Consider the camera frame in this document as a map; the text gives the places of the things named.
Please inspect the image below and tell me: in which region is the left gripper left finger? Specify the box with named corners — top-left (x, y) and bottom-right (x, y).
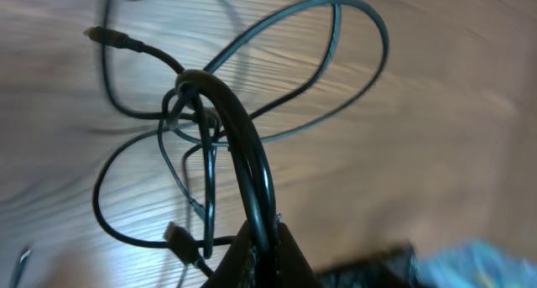
top-left (201, 222), bottom-right (258, 288)

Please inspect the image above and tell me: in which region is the thick black cable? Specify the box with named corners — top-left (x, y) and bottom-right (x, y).
top-left (83, 25), bottom-right (391, 280)

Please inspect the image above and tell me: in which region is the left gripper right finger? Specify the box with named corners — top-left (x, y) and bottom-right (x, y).
top-left (275, 214), bottom-right (321, 288)

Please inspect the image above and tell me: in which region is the thin black cable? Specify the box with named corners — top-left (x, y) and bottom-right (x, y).
top-left (8, 0), bottom-right (343, 288)

